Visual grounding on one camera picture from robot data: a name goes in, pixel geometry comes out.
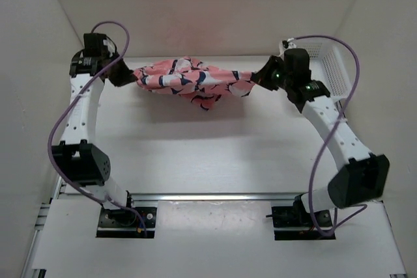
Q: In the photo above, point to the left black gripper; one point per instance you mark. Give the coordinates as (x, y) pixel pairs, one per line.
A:
(126, 77)

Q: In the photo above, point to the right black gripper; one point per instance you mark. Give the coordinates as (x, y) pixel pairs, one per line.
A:
(262, 77)

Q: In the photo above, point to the pink patterned shorts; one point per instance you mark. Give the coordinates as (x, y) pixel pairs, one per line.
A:
(201, 84)

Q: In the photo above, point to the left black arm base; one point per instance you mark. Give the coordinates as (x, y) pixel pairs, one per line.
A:
(125, 224)

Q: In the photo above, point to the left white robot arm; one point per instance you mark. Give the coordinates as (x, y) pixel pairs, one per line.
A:
(75, 156)

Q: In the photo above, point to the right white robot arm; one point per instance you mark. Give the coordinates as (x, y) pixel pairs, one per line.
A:
(361, 174)

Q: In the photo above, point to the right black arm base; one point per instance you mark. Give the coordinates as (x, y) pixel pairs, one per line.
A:
(293, 223)

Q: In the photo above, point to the white perforated plastic basket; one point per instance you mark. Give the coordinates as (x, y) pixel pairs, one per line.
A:
(326, 64)

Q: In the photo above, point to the aluminium rail across table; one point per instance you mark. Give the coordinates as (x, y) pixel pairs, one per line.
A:
(214, 196)

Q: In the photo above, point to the left aluminium frame rail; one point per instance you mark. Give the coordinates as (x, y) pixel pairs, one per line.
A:
(29, 270)

